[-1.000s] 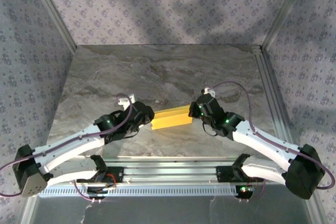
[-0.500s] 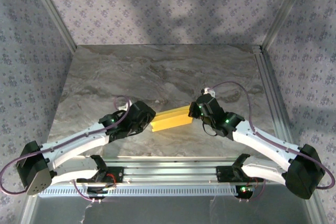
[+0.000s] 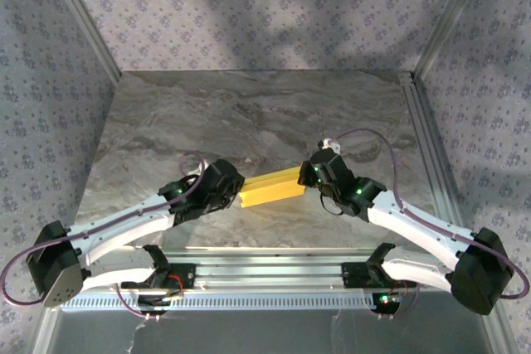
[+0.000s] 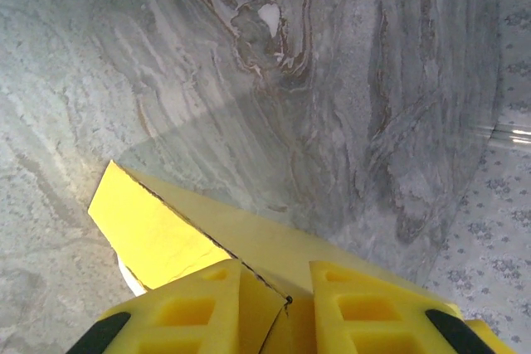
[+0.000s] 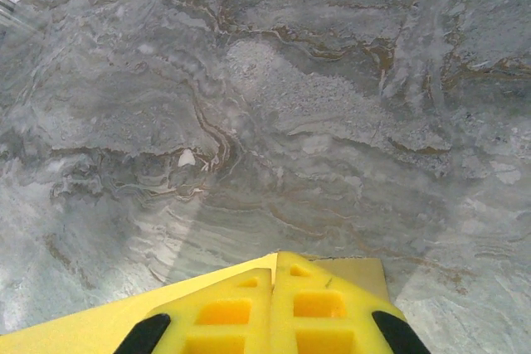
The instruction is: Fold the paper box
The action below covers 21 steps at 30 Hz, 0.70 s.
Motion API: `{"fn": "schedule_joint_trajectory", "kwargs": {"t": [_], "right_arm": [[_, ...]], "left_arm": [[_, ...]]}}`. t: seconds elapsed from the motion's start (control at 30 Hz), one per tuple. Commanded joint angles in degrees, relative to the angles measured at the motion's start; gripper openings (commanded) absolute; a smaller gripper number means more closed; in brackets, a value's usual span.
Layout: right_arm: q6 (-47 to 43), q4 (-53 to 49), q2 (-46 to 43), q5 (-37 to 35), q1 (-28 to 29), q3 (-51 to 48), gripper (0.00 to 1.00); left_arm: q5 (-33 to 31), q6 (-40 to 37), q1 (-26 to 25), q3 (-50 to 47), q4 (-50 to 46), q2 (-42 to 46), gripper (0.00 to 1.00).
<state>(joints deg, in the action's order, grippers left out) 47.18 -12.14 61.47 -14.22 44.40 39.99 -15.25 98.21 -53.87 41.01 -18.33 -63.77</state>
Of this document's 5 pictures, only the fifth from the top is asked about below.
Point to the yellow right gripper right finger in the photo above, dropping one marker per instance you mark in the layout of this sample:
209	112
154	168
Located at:
357	308

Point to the yellow and white paper box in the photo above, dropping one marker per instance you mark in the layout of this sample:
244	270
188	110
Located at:
83	329

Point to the aluminium frame post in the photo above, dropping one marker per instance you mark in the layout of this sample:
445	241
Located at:
10	16

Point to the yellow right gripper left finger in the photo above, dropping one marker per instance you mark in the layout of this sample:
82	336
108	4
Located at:
186	321

